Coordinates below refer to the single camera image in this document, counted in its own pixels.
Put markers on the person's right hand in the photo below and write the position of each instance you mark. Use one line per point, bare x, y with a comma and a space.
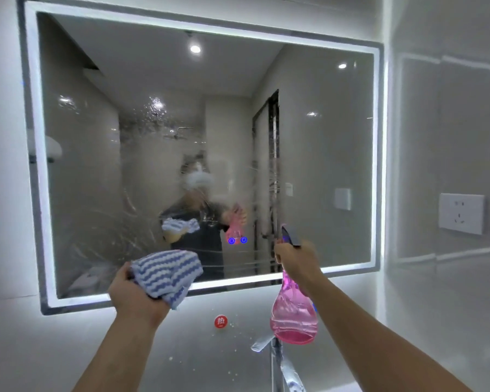
300, 263

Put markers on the person's left hand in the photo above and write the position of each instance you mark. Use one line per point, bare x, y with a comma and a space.
132, 295

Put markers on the person's left thumb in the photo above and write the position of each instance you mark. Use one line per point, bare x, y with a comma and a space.
126, 270

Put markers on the person's right fingers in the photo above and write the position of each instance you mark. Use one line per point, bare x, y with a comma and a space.
288, 257

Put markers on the blue white striped cloth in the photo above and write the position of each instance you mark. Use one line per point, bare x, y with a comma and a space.
167, 275

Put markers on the pink spray bottle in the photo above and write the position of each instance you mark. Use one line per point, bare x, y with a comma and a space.
293, 310

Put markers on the person's left forearm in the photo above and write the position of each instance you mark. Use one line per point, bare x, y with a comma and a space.
114, 355

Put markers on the person's right forearm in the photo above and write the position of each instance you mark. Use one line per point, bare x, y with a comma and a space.
375, 338

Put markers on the red round sticker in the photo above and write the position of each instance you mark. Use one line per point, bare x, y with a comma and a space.
220, 321

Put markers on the chrome faucet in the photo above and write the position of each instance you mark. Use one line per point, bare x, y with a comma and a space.
275, 363

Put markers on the lit frame wall mirror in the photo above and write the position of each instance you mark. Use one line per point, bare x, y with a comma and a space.
204, 159

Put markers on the white wall socket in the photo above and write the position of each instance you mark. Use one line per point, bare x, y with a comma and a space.
462, 213

